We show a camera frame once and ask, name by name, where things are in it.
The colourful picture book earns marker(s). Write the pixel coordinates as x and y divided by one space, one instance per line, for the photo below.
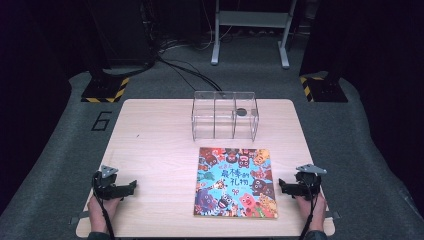
235 183

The clear acrylic book rack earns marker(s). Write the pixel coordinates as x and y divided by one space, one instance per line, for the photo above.
225 116

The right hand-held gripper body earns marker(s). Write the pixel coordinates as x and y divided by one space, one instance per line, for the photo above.
308 186

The black round disc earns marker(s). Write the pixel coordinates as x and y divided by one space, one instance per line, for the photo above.
241 112

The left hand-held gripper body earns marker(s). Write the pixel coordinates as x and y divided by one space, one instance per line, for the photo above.
106 186

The white metal stand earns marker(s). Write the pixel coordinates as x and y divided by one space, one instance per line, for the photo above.
253 18

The person's left hand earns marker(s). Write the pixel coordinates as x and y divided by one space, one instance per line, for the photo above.
98 213

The dark cabinet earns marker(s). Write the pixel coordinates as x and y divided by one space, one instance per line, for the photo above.
120 33

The black striped stand base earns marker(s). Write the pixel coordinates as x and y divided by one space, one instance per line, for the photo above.
103 90
325 90

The grey metal table bracket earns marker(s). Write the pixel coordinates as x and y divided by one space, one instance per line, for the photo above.
332 215
78 218

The person's right hand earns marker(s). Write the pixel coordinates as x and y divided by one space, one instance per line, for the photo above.
316 213

